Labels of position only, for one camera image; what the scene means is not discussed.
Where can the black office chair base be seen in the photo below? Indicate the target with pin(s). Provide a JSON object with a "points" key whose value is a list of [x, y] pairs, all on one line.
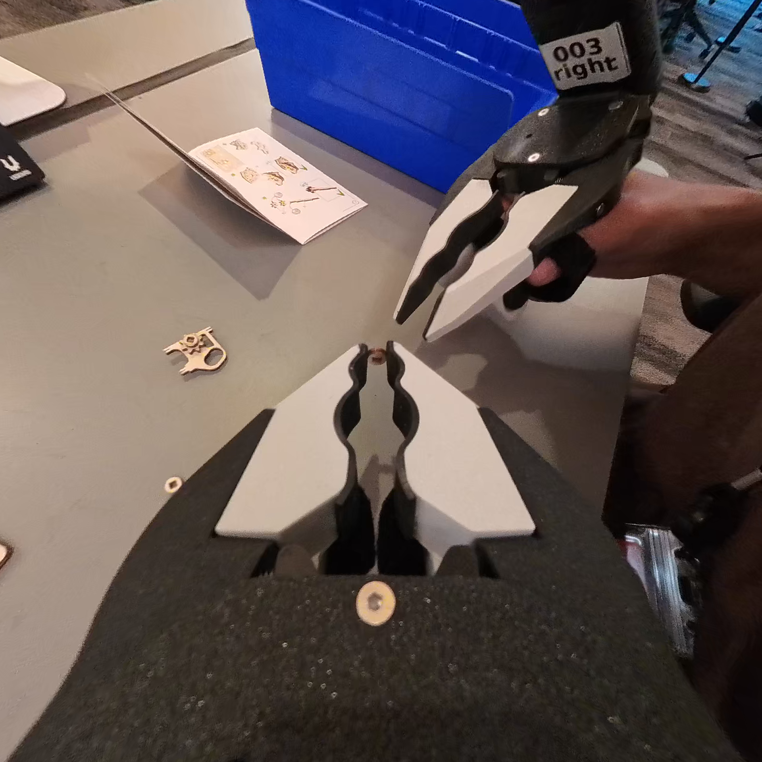
{"points": [[696, 24]]}

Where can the person's right hand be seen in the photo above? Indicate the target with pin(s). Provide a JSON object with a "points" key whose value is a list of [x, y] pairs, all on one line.
{"points": [[643, 232]]}

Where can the white instruction booklet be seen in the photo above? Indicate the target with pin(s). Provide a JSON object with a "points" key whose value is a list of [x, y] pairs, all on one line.
{"points": [[286, 196]]}

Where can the blue plastic bin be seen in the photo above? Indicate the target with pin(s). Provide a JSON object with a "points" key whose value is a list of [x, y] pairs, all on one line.
{"points": [[387, 71]]}

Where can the black box with white logo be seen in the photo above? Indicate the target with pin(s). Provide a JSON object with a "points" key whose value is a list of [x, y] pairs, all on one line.
{"points": [[15, 166]]}

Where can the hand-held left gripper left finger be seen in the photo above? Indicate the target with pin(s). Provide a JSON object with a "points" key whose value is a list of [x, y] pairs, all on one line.
{"points": [[291, 470]]}

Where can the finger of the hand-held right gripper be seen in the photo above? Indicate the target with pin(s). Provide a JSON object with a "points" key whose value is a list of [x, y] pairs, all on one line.
{"points": [[500, 268], [458, 220]]}

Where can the small part at left edge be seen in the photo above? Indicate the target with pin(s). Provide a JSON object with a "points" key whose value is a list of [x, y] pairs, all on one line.
{"points": [[3, 555]]}

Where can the white rounded plate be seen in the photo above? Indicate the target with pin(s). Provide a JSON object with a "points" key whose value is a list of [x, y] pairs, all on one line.
{"points": [[24, 92]]}

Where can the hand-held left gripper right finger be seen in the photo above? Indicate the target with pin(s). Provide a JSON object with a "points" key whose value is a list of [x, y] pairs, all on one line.
{"points": [[464, 470]]}

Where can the person's right forearm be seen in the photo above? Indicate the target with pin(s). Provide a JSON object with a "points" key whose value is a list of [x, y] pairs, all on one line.
{"points": [[726, 238]]}

